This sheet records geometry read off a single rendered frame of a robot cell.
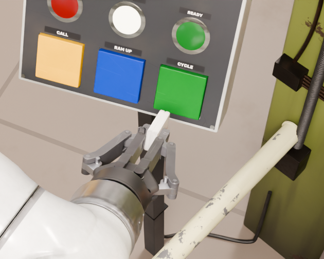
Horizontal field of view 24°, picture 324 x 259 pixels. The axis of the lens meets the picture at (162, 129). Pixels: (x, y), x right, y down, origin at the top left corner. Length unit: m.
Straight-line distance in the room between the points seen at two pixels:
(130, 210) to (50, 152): 1.47
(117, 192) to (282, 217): 1.15
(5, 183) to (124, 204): 0.15
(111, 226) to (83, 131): 1.53
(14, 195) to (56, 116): 1.61
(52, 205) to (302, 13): 0.72
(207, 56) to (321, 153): 0.55
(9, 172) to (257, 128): 1.62
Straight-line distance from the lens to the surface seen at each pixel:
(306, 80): 1.44
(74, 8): 1.16
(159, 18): 1.12
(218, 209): 1.47
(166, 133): 1.03
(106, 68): 1.17
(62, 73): 1.20
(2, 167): 0.75
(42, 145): 2.30
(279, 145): 1.55
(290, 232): 1.98
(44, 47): 1.20
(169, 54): 1.14
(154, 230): 1.95
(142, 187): 0.88
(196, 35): 1.11
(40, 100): 2.38
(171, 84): 1.15
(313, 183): 1.72
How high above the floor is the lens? 1.97
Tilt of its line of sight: 59 degrees down
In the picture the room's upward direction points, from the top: straight up
